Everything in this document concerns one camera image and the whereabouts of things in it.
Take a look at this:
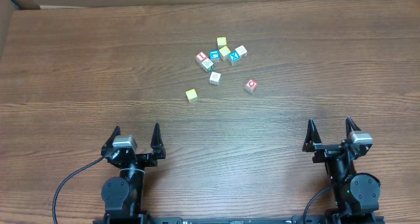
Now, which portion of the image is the white patterned block right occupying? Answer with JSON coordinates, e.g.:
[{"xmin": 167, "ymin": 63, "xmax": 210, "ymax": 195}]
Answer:
[{"xmin": 235, "ymin": 45, "xmax": 247, "ymax": 58}]

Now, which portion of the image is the red I block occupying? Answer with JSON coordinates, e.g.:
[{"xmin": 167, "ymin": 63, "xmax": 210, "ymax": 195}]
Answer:
[{"xmin": 195, "ymin": 51, "xmax": 208, "ymax": 64}]

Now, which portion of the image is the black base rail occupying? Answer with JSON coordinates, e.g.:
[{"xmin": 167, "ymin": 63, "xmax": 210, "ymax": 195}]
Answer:
[{"xmin": 92, "ymin": 215, "xmax": 385, "ymax": 224}]

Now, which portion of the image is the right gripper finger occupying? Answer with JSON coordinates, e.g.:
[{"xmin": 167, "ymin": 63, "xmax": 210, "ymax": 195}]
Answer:
[
  {"xmin": 303, "ymin": 118, "xmax": 322, "ymax": 151},
  {"xmin": 346, "ymin": 116, "xmax": 360, "ymax": 137}
]

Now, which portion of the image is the blue L block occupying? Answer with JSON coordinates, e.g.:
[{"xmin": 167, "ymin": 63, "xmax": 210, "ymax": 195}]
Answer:
[{"xmin": 209, "ymin": 50, "xmax": 221, "ymax": 63}]

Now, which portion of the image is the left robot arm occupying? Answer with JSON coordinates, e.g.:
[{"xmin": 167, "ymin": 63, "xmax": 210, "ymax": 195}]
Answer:
[{"xmin": 93, "ymin": 123, "xmax": 166, "ymax": 224}]

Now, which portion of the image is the red circle block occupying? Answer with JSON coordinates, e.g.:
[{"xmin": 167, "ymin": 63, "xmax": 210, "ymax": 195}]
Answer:
[{"xmin": 244, "ymin": 78, "xmax": 258, "ymax": 93}]

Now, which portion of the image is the white spiral block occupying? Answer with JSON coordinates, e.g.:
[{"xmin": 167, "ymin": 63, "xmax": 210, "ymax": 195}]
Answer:
[{"xmin": 209, "ymin": 72, "xmax": 221, "ymax": 85}]

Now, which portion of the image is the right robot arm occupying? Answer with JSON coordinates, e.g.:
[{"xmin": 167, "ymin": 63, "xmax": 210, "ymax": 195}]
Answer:
[{"xmin": 300, "ymin": 117, "xmax": 384, "ymax": 223}]

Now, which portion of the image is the yellow block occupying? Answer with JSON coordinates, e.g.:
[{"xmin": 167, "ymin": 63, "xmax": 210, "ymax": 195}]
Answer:
[
  {"xmin": 219, "ymin": 46, "xmax": 231, "ymax": 60},
  {"xmin": 186, "ymin": 89, "xmax": 198, "ymax": 103},
  {"xmin": 217, "ymin": 37, "xmax": 227, "ymax": 49}
]

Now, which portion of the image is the white green-sided block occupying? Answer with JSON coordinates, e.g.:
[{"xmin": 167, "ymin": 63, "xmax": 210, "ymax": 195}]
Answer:
[{"xmin": 201, "ymin": 58, "xmax": 215, "ymax": 72}]

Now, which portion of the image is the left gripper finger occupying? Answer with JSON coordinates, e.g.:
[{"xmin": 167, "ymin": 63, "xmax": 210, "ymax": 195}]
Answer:
[
  {"xmin": 104, "ymin": 125, "xmax": 121, "ymax": 148},
  {"xmin": 150, "ymin": 123, "xmax": 164, "ymax": 154}
]

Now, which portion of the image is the blue X block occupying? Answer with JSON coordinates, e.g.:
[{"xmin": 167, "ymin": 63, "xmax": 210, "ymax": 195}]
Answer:
[{"xmin": 228, "ymin": 51, "xmax": 241, "ymax": 66}]

